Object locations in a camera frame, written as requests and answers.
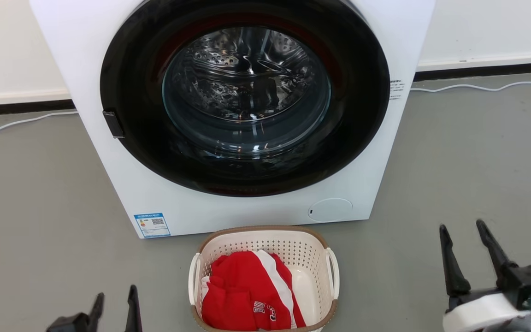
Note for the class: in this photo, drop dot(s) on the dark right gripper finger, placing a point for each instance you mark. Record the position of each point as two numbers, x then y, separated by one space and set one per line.
496 253
454 272

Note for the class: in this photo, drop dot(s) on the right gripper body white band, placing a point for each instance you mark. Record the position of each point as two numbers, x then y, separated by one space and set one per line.
482 313

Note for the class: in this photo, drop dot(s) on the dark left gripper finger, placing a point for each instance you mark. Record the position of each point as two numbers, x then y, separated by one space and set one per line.
133 313
96 316

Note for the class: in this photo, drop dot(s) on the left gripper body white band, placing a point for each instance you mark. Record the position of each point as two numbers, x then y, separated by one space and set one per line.
74 325

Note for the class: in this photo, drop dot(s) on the cream perforated laundry basket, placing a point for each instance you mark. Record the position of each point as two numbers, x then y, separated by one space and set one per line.
288 249

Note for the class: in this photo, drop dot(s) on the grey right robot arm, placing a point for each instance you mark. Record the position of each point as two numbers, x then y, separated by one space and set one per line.
523 325

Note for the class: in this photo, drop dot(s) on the blue energy label sticker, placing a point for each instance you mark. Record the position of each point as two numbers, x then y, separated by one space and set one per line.
152 225

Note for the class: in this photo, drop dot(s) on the red and white garment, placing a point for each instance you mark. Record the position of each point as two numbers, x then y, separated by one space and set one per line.
233 286

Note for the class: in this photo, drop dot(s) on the round white filter cover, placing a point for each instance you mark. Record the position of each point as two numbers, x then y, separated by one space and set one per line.
330 210

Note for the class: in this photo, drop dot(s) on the black round washer door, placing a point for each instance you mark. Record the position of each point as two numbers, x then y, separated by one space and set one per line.
145 147

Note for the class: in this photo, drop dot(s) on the small text sticker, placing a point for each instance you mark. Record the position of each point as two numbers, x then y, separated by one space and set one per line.
397 89

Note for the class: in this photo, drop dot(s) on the steel washer drum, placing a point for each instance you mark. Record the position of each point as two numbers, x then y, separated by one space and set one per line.
247 87

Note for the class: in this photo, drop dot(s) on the white front-load washing machine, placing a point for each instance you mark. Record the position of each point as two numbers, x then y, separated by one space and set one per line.
85 46

